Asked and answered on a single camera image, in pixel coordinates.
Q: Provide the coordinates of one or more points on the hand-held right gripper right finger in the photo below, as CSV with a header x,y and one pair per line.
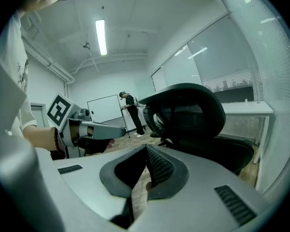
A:
x,y
203,190

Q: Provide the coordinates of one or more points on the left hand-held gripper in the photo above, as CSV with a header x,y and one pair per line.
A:
x,y
60,110

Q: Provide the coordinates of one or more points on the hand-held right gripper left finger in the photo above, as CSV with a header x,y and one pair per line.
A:
x,y
87,178

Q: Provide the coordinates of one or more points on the black mesh office chair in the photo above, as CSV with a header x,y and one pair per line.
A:
x,y
195,110

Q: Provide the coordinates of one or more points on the person's left forearm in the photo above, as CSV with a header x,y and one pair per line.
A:
x,y
41,138

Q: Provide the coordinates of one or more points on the person's left hand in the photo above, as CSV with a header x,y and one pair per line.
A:
x,y
111,143

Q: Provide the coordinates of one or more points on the whiteboard on black stand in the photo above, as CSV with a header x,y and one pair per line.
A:
x,y
106,110

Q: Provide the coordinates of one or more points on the grey door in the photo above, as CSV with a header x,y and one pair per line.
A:
x,y
38,116

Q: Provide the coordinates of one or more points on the white ceiling pipe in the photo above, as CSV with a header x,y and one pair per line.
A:
x,y
60,72

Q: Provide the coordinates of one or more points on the fluorescent ceiling light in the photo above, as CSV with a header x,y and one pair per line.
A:
x,y
101,37

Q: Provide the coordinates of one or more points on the long white desk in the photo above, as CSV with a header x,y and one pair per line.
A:
x,y
246,107

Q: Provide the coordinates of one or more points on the wide black desk partition panel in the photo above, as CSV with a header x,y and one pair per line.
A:
x,y
234,94

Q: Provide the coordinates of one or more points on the person's white printed t-shirt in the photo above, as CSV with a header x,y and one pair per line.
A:
x,y
9,69

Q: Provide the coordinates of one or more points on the white window blinds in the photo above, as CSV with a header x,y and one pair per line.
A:
x,y
232,81

